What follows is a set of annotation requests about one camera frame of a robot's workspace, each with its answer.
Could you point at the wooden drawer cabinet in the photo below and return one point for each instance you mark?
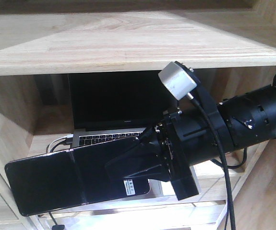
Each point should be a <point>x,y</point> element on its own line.
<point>236,38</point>

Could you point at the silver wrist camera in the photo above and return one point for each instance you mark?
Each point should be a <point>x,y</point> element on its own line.
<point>177,79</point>

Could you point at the silver laptop black screen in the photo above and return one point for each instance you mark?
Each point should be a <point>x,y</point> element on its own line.
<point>110,105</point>

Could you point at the black smartphone with white sticker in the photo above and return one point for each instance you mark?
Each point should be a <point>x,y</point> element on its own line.
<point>70,178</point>

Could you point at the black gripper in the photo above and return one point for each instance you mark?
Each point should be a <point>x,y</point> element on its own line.
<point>184,140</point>

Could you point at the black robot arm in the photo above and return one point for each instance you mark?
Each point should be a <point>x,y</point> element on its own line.
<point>250,118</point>

